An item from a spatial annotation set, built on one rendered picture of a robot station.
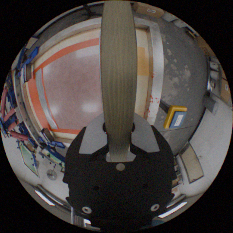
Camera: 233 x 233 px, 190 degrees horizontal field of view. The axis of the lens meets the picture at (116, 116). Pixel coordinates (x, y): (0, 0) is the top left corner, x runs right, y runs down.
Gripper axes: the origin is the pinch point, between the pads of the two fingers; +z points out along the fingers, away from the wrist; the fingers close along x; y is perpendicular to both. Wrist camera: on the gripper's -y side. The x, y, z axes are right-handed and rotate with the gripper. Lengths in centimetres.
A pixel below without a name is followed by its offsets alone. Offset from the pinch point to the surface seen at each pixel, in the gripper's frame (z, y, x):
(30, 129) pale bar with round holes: 7, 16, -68
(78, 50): 13.8, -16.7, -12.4
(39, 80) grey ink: 13.5, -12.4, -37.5
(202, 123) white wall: 88, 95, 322
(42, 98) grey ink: 13.4, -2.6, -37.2
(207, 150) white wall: -8, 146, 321
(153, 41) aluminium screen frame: 10.3, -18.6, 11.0
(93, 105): 13.9, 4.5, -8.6
